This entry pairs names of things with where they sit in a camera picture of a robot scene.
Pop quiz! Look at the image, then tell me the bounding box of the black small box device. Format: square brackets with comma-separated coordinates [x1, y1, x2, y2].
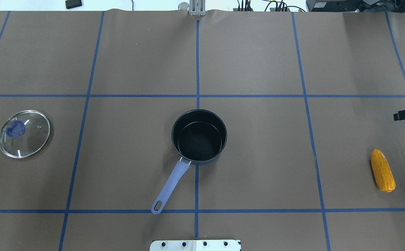
[64, 0, 83, 10]

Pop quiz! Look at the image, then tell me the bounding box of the aluminium frame post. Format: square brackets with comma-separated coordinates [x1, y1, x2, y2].
[189, 0, 206, 16]

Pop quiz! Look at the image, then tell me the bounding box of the glass pot lid blue knob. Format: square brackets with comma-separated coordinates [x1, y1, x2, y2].
[0, 110, 50, 159]

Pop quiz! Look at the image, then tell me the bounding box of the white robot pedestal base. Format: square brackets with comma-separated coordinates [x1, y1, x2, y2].
[149, 239, 242, 251]

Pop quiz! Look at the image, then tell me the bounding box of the dark blue saucepan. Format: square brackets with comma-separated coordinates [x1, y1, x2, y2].
[151, 109, 227, 215]

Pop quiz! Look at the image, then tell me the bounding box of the yellow corn cob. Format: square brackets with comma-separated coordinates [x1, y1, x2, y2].
[371, 149, 396, 193]

